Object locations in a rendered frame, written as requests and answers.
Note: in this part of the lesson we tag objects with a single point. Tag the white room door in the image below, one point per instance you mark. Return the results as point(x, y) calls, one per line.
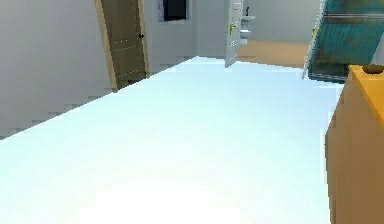
point(232, 33)

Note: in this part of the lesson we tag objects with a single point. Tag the white toilet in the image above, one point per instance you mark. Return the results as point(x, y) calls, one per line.
point(244, 34)

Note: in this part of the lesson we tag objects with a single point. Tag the brown room door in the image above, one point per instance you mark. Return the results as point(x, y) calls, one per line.
point(124, 40)

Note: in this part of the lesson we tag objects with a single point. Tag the orange wooden cabinet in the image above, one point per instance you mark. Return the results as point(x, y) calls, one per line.
point(356, 150)

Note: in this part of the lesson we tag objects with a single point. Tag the brown round object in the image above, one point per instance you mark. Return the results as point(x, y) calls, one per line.
point(373, 69)

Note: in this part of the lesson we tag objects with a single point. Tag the white wall sink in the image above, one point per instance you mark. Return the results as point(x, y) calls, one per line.
point(248, 19)

